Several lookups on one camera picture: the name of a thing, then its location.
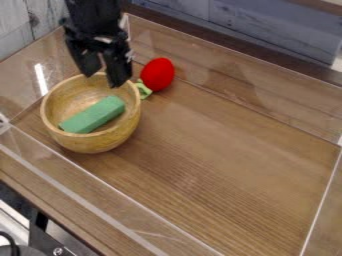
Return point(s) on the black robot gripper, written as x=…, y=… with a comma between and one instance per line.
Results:
x=94, y=31

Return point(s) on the green rectangular block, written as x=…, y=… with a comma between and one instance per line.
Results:
x=92, y=117

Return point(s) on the brown wooden bowl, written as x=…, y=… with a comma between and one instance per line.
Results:
x=74, y=95

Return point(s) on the red plush strawberry toy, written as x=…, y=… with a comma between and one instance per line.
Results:
x=155, y=77

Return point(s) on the black metal table leg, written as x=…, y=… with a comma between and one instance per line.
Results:
x=40, y=240

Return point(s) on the clear acrylic corner bracket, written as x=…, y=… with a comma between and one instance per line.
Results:
x=124, y=25

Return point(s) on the clear acrylic tray wall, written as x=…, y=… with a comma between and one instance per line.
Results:
x=108, y=220

